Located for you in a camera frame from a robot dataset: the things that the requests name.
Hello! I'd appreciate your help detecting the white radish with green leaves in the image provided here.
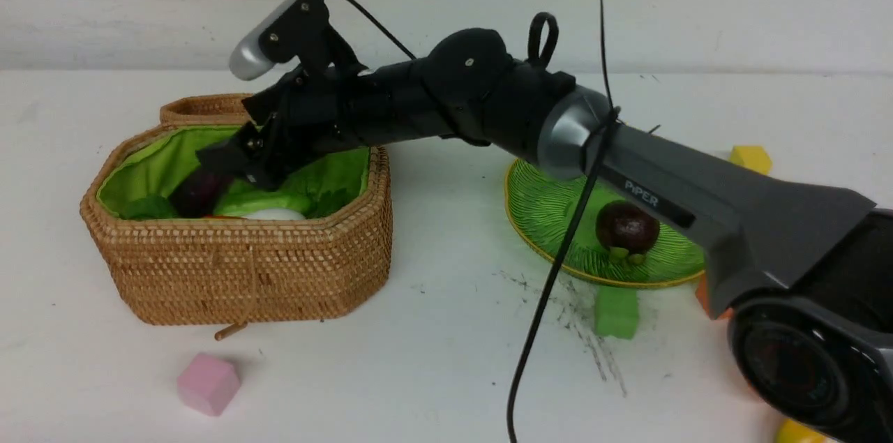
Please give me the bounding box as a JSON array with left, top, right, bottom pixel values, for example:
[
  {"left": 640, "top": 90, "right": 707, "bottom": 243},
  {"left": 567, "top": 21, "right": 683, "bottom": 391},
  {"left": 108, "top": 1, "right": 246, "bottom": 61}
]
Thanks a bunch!
[{"left": 242, "top": 208, "right": 306, "bottom": 221}]

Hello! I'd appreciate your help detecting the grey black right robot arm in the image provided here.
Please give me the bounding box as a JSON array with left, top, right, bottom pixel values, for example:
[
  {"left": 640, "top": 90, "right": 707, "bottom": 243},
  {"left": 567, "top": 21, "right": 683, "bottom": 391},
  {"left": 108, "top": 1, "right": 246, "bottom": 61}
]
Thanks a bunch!
[{"left": 197, "top": 29, "right": 891, "bottom": 442}]

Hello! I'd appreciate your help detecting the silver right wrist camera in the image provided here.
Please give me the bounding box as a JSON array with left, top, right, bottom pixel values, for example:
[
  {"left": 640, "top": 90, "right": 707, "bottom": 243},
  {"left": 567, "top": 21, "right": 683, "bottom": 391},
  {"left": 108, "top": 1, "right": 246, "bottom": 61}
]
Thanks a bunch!
[{"left": 229, "top": 0, "right": 363, "bottom": 81}]

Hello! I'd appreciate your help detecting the purple eggplant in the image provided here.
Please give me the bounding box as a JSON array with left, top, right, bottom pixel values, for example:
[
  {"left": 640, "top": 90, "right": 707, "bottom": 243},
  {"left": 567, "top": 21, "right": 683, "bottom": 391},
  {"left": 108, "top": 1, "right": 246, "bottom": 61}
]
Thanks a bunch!
[{"left": 167, "top": 167, "right": 234, "bottom": 218}]

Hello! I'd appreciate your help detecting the woven wicker basket lid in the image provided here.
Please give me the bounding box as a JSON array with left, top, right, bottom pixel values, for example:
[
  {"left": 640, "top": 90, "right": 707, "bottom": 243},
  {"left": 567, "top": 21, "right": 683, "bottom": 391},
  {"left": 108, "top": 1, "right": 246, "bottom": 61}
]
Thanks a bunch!
[{"left": 159, "top": 93, "right": 249, "bottom": 126}]

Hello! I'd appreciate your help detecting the green leaf-shaped glass plate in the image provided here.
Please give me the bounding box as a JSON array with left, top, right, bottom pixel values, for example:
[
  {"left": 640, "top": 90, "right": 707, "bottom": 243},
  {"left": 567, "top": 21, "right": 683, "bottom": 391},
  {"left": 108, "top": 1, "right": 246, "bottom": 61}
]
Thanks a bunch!
[{"left": 504, "top": 159, "right": 705, "bottom": 288}]

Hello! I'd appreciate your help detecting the orange carrot with green top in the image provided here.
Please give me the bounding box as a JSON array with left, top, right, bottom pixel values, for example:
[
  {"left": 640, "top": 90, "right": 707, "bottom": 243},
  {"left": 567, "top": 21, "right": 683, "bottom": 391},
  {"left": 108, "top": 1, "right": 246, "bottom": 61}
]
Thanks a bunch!
[{"left": 116, "top": 195, "right": 248, "bottom": 221}]

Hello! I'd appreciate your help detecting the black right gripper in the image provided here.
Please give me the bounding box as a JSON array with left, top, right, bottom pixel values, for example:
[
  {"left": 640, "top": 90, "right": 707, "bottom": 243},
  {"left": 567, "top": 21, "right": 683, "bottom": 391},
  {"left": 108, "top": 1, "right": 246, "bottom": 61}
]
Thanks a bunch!
[{"left": 195, "top": 67, "right": 370, "bottom": 191}]

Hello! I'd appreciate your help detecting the green foam cube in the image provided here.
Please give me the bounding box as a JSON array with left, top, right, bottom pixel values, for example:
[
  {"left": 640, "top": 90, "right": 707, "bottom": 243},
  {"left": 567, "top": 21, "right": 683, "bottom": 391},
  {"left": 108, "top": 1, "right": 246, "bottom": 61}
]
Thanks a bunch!
[{"left": 594, "top": 286, "right": 639, "bottom": 340}]

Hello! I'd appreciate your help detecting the dark purple mangosteen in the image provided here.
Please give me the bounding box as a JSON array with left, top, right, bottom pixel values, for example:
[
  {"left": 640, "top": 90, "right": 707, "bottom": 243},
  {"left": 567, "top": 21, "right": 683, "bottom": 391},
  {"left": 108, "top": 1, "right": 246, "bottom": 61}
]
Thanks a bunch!
[{"left": 596, "top": 200, "right": 661, "bottom": 266}]

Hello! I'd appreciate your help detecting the green cucumber toy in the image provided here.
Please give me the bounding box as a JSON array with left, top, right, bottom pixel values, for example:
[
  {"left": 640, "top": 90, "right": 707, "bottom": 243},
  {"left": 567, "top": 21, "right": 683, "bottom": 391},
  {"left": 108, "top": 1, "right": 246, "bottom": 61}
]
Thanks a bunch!
[{"left": 211, "top": 190, "right": 313, "bottom": 217}]

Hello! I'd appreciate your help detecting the yellow foam cube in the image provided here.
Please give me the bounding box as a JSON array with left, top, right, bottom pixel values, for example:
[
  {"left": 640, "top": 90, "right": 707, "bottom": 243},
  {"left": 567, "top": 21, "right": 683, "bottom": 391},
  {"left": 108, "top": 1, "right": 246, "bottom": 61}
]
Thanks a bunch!
[{"left": 728, "top": 145, "right": 772, "bottom": 175}]

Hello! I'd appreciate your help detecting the orange foam cube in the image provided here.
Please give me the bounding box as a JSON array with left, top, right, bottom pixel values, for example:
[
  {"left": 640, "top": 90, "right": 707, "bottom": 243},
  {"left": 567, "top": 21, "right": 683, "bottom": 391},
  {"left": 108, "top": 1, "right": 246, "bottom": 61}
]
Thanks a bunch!
[{"left": 695, "top": 271, "right": 733, "bottom": 320}]

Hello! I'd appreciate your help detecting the woven wicker basket green lining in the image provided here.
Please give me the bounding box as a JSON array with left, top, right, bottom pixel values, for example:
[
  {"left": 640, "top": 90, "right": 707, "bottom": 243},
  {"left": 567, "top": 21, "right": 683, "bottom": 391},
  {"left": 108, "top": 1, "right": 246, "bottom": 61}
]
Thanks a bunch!
[{"left": 79, "top": 122, "right": 393, "bottom": 340}]

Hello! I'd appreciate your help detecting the pink foam cube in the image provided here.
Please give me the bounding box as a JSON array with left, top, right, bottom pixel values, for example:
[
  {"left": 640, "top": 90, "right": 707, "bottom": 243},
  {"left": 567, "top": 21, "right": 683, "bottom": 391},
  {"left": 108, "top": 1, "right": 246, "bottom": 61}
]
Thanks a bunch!
[{"left": 177, "top": 353, "right": 241, "bottom": 417}]

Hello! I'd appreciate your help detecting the yellow banana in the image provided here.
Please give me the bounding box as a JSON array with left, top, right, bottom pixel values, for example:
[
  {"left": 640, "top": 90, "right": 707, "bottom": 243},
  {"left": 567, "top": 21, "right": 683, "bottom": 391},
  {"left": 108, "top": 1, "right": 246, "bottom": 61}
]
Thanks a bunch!
[{"left": 773, "top": 419, "right": 829, "bottom": 443}]

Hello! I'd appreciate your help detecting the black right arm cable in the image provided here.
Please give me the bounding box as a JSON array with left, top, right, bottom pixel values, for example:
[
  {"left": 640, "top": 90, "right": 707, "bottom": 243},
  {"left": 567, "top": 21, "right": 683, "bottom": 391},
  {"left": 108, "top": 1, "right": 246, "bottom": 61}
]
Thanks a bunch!
[{"left": 317, "top": 0, "right": 660, "bottom": 443}]

